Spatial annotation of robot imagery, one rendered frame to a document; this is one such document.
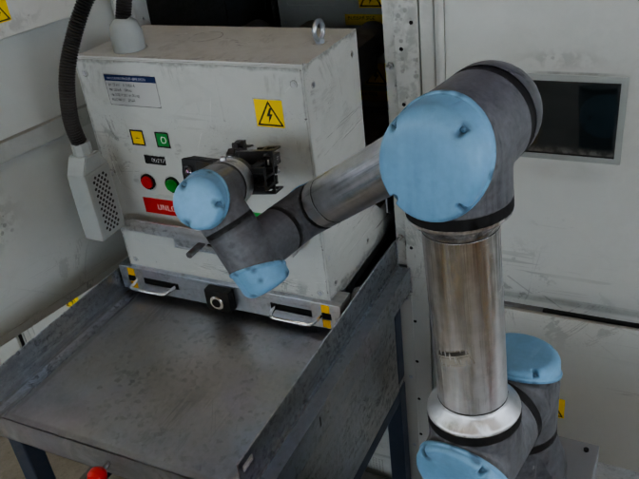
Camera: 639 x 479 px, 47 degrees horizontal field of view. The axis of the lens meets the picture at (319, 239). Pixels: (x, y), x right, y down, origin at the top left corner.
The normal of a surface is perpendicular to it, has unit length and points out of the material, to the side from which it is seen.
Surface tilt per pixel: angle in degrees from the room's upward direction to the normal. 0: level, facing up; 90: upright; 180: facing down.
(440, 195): 82
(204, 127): 90
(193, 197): 75
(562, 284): 90
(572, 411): 90
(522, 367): 8
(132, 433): 0
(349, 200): 106
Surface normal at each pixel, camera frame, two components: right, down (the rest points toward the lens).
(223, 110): -0.43, 0.50
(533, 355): -0.04, -0.92
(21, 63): 0.81, 0.22
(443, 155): -0.58, 0.34
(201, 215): -0.20, 0.28
